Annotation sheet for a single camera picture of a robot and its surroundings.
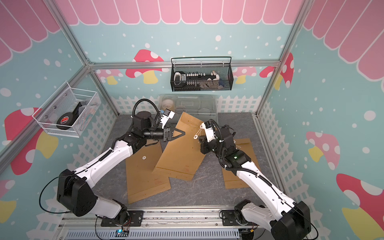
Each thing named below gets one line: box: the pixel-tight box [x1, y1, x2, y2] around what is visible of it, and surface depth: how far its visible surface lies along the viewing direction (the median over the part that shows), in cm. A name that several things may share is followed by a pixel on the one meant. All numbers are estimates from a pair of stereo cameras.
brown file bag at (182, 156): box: [152, 112, 206, 181], surface depth 71 cm
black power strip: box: [173, 71, 217, 91], surface depth 89 cm
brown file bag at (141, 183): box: [125, 140, 171, 204], surface depth 87 cm
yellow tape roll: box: [162, 99, 174, 109], surface depth 102 cm
